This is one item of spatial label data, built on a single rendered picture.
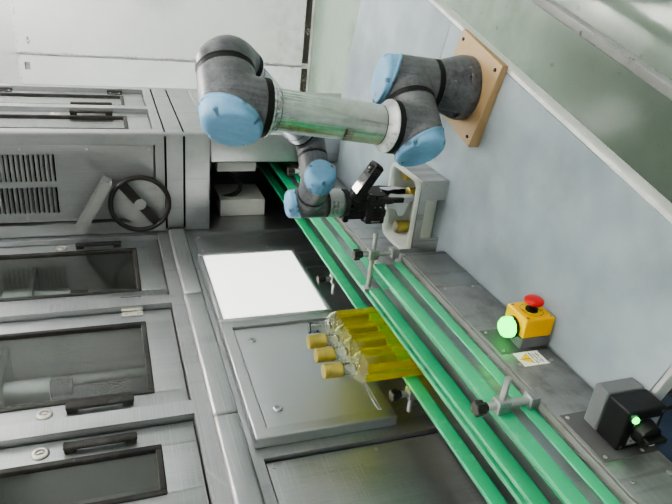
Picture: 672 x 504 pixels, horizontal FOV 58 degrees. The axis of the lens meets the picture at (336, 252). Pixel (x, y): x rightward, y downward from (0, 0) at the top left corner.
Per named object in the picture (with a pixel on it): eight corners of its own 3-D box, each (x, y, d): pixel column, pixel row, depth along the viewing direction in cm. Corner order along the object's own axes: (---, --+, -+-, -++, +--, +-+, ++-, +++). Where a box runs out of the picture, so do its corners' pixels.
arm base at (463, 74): (462, 45, 148) (426, 39, 144) (490, 72, 137) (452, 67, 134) (441, 102, 157) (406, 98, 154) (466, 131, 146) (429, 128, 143)
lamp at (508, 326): (504, 329, 128) (492, 330, 127) (509, 311, 126) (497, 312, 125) (516, 341, 124) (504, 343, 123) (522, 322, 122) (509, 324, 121)
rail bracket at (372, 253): (389, 284, 167) (346, 288, 163) (398, 228, 159) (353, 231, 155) (393, 290, 164) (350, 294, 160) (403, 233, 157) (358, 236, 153)
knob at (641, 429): (647, 437, 101) (663, 452, 98) (626, 442, 100) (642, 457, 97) (656, 416, 99) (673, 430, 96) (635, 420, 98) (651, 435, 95)
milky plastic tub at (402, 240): (407, 230, 184) (380, 231, 181) (419, 159, 174) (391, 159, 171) (433, 256, 169) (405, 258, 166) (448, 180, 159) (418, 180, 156)
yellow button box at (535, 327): (529, 327, 132) (500, 330, 130) (537, 297, 129) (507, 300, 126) (549, 345, 126) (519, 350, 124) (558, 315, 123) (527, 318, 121)
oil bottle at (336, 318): (397, 320, 164) (322, 328, 157) (401, 303, 162) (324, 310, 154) (406, 332, 159) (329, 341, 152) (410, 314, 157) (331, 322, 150)
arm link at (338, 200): (323, 184, 163) (333, 196, 157) (339, 184, 165) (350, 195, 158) (320, 210, 167) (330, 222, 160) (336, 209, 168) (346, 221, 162)
